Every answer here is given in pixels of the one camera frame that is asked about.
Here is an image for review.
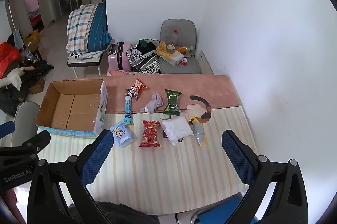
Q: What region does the blue stool seat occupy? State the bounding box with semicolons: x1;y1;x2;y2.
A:
195;194;260;224

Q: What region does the yellow plastic bag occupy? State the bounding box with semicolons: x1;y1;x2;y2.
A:
156;41;171;59

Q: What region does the red snack packet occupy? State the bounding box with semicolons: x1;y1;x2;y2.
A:
139;120;162;148

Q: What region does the pink suitcase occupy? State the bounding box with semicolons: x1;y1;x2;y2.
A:
107;41;132;72

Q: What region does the small brown cardboard box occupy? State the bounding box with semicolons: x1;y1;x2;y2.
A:
28;77;46;94

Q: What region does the red plastic bag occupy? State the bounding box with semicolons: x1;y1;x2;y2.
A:
0;42;21;78

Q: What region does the silver pouch with yellow edge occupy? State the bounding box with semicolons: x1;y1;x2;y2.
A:
191;116;205;146

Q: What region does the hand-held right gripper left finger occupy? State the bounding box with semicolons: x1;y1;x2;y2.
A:
27;129;114;224

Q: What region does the pink room doorway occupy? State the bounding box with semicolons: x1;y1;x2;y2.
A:
22;0;43;30

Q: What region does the grey round chair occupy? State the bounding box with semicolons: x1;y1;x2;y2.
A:
13;101;41;147

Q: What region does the grey cushioned chair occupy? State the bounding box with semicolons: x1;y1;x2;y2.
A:
160;19;202;75

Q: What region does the white checkered cloth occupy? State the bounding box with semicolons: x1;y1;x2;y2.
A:
68;52;98;59

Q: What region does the black stroller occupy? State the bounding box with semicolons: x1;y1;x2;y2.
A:
0;56;54;117

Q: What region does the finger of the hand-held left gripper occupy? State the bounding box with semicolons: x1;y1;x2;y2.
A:
0;121;15;139
0;131;51;158

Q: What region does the purple sock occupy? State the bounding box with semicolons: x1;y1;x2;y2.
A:
139;93;164;113

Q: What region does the white plastic packet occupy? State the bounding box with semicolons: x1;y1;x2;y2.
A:
161;117;195;146

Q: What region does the clear plastic bottle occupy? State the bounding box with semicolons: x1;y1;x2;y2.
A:
168;29;179;47

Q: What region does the panda print snack packet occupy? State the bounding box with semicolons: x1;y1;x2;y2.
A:
127;78;147;101

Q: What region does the white tissue box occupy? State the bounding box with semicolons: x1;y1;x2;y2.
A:
160;52;184;66

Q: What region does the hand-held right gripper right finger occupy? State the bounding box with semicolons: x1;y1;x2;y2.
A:
222;130;308;224

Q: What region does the black white patterned tote bag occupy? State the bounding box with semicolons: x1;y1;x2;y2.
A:
126;39;161;74

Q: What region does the white leaning wall panel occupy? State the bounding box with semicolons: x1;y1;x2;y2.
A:
198;50;214;75

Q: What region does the green snack packet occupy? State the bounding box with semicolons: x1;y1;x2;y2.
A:
162;89;183;116

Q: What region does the folded plaid quilt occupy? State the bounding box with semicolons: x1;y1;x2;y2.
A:
66;3;112;54

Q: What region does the light blue tube packet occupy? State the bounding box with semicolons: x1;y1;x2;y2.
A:
124;93;135;125

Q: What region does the white goose plush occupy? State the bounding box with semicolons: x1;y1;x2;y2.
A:
0;66;35;91

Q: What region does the yellow paper bag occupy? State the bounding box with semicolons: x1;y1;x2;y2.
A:
25;29;40;51

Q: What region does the flat pink bag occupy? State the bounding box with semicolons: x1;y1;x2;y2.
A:
107;68;137;77

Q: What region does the light blue towel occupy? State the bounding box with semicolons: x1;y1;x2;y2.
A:
13;29;25;49

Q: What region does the light blue tissue pack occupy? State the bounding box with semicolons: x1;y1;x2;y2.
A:
109;121;134;148

